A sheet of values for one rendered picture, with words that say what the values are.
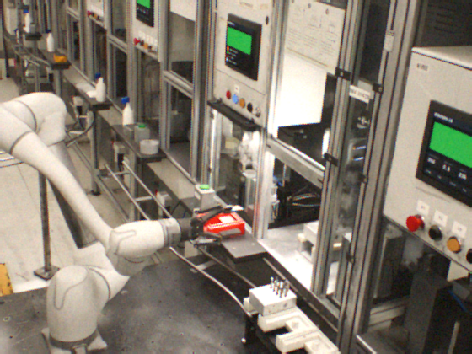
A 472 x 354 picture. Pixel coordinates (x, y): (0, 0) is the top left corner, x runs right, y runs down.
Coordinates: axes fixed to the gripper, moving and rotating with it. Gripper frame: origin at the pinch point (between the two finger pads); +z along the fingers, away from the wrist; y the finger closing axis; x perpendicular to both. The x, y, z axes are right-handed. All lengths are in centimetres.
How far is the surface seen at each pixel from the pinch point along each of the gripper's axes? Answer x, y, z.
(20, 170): 334, -112, -22
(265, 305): -22.4, -19.9, 1.6
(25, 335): 25, -44, -65
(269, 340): -27.4, -29.7, 1.2
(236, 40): 41, 53, 18
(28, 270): 177, -112, -43
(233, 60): 42, 45, 18
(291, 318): -25.4, -25.3, 10.3
